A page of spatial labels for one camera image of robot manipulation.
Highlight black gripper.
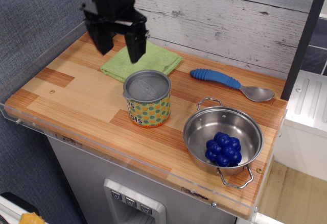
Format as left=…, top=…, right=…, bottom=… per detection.
left=81, top=0, right=149, bottom=63

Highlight clear acrylic table guard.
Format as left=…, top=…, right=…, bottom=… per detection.
left=1, top=33, right=287, bottom=219

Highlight white toy sink unit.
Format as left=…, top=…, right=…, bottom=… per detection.
left=273, top=70, right=326, bottom=180

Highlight dotted can with grey lid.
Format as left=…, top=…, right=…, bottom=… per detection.
left=123, top=70, right=171, bottom=128

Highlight silver dispenser button panel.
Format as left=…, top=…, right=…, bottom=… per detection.
left=103, top=179, right=167, bottom=223

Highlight dark grey right post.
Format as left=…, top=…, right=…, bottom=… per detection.
left=281, top=0, right=325, bottom=101

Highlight grey toy fridge cabinet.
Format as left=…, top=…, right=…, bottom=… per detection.
left=49, top=138, right=237, bottom=223

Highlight stainless steel pot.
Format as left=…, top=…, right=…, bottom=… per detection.
left=183, top=104, right=264, bottom=189

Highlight blue toy grapes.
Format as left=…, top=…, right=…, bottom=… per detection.
left=205, top=132, right=242, bottom=167

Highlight blue handled metal spoon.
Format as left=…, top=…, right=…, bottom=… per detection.
left=190, top=68, right=275, bottom=102

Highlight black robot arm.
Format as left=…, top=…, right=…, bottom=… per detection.
left=81, top=0, right=149, bottom=63

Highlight green cloth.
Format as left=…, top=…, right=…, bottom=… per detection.
left=100, top=41, right=182, bottom=82

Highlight yellow object at corner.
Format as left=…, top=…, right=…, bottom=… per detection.
left=19, top=212, right=45, bottom=224

